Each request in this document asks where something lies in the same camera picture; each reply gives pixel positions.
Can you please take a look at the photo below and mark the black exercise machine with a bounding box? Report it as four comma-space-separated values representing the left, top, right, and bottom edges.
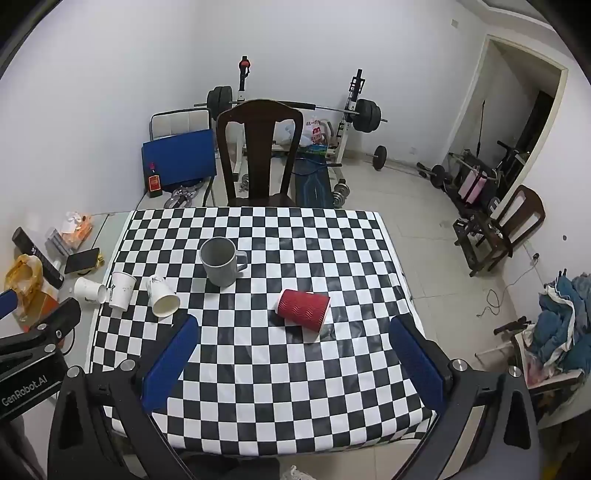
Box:
445, 141, 532, 208

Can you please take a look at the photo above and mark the black dumbbell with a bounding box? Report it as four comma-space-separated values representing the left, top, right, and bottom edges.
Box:
418, 161, 446, 188

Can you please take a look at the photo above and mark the red ribbed paper cup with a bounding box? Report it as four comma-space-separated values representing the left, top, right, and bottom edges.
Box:
276, 289, 332, 332

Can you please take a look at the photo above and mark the white red printed bag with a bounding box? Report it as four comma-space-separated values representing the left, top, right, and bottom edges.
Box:
300, 119, 331, 148

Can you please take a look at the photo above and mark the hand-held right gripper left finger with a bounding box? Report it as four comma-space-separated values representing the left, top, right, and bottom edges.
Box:
47, 313, 200, 480

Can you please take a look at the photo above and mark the blue clothes pile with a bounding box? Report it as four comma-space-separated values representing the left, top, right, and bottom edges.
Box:
538, 272, 591, 374

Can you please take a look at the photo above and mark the orange tissue pack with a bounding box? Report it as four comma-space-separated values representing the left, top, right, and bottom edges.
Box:
60, 211, 93, 243

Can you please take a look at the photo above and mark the black white checkered tablecloth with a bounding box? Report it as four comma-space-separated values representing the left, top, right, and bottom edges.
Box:
88, 206, 437, 450

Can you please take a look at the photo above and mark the long black box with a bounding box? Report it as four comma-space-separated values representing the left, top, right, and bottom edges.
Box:
11, 227, 64, 289

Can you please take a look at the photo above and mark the white paper cup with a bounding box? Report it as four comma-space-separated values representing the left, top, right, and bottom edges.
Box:
74, 277, 108, 304
109, 271, 137, 311
146, 274, 181, 318

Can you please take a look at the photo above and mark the yellow plastic bag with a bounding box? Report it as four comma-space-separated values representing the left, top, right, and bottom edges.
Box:
4, 254, 58, 319

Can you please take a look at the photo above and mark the black smartphone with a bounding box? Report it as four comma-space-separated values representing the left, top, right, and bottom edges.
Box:
65, 248, 101, 275

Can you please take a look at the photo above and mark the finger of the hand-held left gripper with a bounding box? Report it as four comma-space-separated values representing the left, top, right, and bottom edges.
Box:
0, 298, 82, 356
0, 288, 21, 319

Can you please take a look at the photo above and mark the grey ceramic mug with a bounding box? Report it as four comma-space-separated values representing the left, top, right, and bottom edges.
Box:
199, 237, 249, 288

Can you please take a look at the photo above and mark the black plate barbell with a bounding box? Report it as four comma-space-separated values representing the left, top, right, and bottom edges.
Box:
206, 85, 389, 134

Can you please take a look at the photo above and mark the chrome metal hand grip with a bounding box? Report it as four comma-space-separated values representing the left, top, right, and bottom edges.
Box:
164, 185, 199, 208

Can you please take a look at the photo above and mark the white door frame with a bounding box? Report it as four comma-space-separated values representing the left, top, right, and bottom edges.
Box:
450, 34, 568, 185

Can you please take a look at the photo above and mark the brown glass bottle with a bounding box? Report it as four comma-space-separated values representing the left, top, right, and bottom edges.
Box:
148, 162, 164, 199

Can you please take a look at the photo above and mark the dark wooden chair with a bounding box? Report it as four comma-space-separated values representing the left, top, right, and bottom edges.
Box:
216, 99, 304, 208

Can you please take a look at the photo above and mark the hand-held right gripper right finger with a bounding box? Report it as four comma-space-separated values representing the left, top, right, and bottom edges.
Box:
389, 315, 540, 480

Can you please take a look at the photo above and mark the brown wooden chair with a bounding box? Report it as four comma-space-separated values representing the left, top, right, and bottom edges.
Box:
454, 185, 546, 278

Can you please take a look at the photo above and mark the white weight bench rack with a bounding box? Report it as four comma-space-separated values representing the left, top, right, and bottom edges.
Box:
233, 56, 365, 185

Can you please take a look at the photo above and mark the small black barbell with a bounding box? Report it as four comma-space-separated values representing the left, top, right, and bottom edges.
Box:
323, 145, 389, 171

